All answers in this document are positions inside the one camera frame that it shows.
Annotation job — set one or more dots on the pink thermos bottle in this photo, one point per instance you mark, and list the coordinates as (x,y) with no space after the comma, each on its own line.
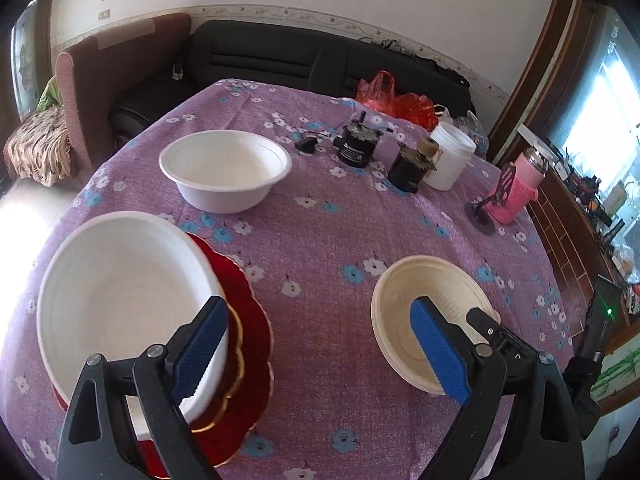
(517,190)

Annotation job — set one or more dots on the small black adapter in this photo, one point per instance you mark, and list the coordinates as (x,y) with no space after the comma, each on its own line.
(306,143)

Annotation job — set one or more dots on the wooden cabinet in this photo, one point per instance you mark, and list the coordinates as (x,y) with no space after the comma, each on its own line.
(565,230)

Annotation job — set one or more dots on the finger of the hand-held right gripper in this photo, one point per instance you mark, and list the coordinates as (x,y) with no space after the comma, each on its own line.
(482,322)

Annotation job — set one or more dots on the black phone stand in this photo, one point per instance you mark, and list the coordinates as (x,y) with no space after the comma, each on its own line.
(500,185)

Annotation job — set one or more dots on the black sofa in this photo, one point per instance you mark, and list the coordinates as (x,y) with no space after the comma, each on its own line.
(260,60)

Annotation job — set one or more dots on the patterned blanket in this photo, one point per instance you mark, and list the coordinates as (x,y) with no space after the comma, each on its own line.
(37,145)

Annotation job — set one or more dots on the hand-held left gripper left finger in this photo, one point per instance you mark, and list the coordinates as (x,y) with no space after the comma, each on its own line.
(202,345)

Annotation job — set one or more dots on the white plastic jar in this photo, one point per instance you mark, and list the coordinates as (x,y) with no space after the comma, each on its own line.
(450,160)

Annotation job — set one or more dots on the clear plastic bag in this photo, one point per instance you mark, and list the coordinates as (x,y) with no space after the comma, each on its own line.
(470,127)

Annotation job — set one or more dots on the purple floral tablecloth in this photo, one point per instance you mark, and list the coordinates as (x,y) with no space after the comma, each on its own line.
(325,240)

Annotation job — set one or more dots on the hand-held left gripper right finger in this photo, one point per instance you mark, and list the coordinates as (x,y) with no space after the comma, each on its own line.
(440,350)

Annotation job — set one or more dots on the green cloth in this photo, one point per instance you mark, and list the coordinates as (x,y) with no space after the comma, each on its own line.
(47,94)

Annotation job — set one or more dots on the red plate with gold rim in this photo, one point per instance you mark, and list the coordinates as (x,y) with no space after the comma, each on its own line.
(235,360)

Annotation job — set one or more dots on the white bowl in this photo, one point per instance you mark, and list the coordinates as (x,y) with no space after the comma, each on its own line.
(115,290)
(225,170)

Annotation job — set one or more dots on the brown armchair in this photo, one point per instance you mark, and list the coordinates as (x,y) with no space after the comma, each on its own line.
(115,75)

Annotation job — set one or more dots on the red plastic bag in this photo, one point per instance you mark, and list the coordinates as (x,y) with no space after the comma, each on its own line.
(400,102)

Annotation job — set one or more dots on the cream plastic bowl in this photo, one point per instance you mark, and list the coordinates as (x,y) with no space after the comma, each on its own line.
(400,305)

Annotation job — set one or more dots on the black motor with brown cap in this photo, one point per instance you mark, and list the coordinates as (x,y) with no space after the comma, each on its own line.
(407,170)

